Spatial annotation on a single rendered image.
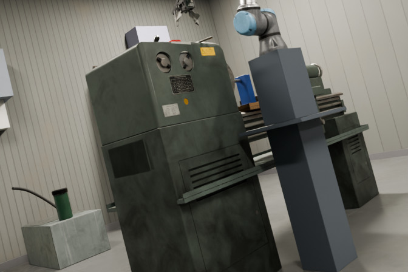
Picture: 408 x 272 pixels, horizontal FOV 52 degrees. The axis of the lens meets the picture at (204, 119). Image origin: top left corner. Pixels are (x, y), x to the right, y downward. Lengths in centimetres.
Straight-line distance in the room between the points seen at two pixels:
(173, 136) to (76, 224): 226
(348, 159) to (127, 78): 190
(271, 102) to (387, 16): 340
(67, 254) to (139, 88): 235
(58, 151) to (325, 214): 355
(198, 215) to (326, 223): 62
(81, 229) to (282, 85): 253
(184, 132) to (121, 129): 32
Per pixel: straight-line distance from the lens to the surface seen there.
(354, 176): 332
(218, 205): 203
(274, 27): 220
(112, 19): 587
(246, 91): 275
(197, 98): 204
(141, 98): 190
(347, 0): 559
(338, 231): 221
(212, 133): 206
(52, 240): 393
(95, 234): 407
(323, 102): 336
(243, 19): 208
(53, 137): 506
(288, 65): 211
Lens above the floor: 76
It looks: 3 degrees up
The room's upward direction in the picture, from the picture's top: 14 degrees counter-clockwise
